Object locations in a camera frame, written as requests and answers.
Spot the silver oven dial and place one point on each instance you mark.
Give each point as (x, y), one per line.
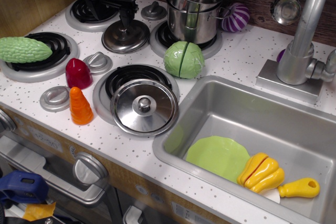
(87, 169)

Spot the silver stove knob back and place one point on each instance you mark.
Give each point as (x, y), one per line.
(154, 12)

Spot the orange toy carrot piece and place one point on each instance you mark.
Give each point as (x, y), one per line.
(80, 110)

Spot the shiny steel pot lid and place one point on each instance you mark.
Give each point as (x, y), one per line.
(144, 107)

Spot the front left stove burner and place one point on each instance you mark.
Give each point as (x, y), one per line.
(63, 49)

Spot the silver sink basin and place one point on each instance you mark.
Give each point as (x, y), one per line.
(301, 139)

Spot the stacked stainless steel pots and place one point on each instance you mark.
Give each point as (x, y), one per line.
(194, 21)

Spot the stove burner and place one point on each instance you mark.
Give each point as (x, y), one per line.
(113, 80)
(63, 49)
(79, 17)
(161, 39)

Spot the green toy cabbage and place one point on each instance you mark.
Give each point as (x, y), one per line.
(184, 60)

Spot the hanging steel measuring spoon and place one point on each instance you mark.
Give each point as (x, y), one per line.
(285, 12)

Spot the back right stove burner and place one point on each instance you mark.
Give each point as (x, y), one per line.
(161, 39)

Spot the purple toy piece behind faucet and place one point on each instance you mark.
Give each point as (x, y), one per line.
(280, 55)

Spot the yellow tape piece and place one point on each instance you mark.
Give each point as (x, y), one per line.
(38, 211)

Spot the silver stove knob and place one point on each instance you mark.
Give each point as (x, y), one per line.
(98, 63)
(154, 12)
(55, 99)

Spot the silver toy faucet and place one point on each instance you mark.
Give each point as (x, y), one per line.
(298, 74)

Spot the blue plastic clamp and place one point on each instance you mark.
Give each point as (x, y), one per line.
(23, 187)

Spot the green plastic plate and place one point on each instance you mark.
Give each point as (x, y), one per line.
(219, 155)

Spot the purple striped toy onion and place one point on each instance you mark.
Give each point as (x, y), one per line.
(235, 17)

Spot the silver oven door handle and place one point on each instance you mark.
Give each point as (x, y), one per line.
(27, 160)

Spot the silver stove knob front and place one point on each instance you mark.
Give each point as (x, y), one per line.
(55, 99)

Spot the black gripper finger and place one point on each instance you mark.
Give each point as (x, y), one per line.
(126, 17)
(100, 11)

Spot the yellow handled toy knife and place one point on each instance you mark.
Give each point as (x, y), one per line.
(304, 188)

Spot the red toy pepper piece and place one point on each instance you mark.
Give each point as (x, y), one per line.
(78, 74)

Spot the green toy bitter gourd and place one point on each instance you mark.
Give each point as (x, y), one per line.
(23, 50)

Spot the back left stove burner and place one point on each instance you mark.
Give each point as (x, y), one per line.
(79, 17)

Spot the silver stove knob middle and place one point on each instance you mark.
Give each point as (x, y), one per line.
(98, 63)

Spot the dark steel pot lid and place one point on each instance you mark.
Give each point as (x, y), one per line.
(118, 39)

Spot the front right stove burner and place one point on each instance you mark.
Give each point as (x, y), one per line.
(113, 80)

